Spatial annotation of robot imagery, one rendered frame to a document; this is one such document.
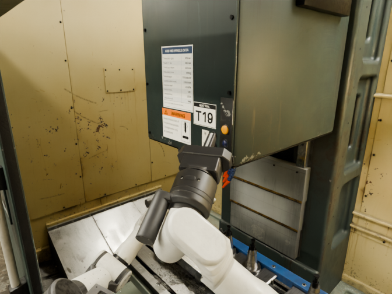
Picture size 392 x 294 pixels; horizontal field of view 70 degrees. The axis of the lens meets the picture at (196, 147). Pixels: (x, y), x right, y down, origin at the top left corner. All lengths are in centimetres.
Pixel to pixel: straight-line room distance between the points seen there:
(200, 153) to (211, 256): 22
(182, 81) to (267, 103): 27
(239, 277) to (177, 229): 13
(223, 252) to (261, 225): 123
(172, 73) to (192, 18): 18
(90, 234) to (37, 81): 101
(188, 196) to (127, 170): 169
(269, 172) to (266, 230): 36
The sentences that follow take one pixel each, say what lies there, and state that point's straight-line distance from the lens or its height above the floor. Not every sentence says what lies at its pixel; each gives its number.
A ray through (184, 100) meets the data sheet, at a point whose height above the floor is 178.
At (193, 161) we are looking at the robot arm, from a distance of 59.
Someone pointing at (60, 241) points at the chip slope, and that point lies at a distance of 207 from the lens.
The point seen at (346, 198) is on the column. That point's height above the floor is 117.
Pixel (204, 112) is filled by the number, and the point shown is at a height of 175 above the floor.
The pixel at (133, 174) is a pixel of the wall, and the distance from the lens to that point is 222.
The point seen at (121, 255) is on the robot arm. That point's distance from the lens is 110.
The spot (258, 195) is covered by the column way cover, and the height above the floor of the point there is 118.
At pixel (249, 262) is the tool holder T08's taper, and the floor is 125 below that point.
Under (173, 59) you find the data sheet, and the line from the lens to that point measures 94.
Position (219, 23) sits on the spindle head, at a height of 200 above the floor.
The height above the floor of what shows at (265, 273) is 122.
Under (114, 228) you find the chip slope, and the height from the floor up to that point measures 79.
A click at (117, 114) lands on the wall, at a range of 205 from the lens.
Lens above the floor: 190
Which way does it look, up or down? 17 degrees down
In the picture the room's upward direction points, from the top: straight up
